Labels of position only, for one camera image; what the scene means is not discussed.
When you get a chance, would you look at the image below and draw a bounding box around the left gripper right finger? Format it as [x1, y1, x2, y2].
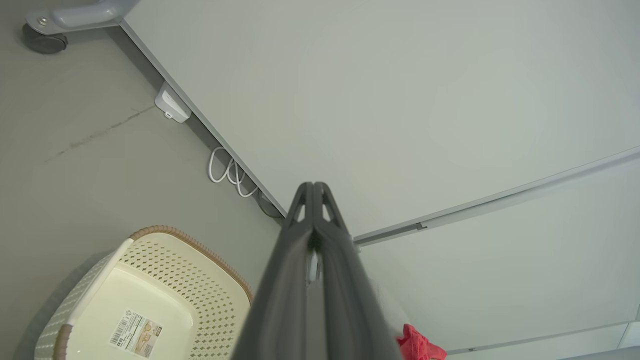
[314, 181, 405, 360]

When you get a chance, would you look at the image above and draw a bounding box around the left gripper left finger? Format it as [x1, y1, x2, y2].
[230, 181, 316, 360]

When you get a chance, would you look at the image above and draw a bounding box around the red and white clothing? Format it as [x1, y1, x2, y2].
[371, 280, 448, 360]

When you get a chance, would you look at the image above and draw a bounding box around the cream perforated laundry basket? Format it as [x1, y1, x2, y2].
[34, 225, 255, 360]

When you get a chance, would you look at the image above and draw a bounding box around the white basket label sticker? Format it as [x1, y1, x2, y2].
[108, 309, 164, 359]

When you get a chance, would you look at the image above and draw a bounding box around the white power strip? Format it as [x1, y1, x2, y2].
[154, 82, 192, 124]

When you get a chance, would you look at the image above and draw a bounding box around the grey partition foot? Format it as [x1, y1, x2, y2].
[25, 0, 138, 36]

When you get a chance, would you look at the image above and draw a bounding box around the black caster wheel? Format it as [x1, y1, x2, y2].
[22, 23, 69, 55]

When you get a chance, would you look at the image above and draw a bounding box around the white coiled cable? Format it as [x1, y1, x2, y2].
[207, 146, 261, 199]

